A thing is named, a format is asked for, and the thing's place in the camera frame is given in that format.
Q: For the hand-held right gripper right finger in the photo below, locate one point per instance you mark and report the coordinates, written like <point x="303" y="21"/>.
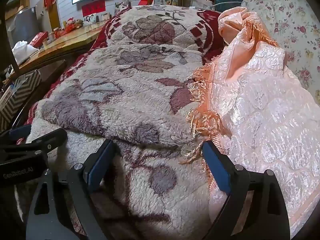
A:
<point x="217" y="170"/>

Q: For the grey refrigerator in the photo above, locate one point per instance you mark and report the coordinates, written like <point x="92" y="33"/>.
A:
<point x="22" y="22"/>

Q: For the red gift bag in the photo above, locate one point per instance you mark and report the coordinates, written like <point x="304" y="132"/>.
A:
<point x="144" y="0"/>

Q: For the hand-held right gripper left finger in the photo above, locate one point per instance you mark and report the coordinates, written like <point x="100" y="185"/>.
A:
<point x="100" y="161"/>

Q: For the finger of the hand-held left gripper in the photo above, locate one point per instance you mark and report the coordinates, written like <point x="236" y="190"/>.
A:
<point x="20" y="132"/>
<point x="50" y="140"/>

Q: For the white plastic bag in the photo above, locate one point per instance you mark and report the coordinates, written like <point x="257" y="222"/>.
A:
<point x="22" y="50"/>

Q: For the photo frame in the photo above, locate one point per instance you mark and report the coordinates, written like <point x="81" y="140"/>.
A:
<point x="90" y="18"/>
<point x="106" y="16"/>

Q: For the rose print bed sheet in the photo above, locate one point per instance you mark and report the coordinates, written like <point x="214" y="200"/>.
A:
<point x="287" y="17"/>

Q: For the pink satin quilt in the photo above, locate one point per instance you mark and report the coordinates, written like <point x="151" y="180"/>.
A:
<point x="262" y="117"/>

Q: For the floral fleece blanket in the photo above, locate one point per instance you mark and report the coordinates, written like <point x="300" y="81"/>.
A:
<point x="125" y="92"/>

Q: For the floral print box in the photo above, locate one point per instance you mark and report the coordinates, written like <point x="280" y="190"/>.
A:
<point x="165" y="0"/>

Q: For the plush toys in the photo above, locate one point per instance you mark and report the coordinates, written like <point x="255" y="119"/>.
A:
<point x="73" y="25"/>

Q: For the wooden table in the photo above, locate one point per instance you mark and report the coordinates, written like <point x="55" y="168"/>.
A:
<point x="70" y="42"/>

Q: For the red wall banner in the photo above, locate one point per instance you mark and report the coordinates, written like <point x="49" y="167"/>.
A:
<point x="93" y="7"/>

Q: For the striped cardboard box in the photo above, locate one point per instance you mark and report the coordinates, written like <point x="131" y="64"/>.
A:
<point x="22" y="97"/>

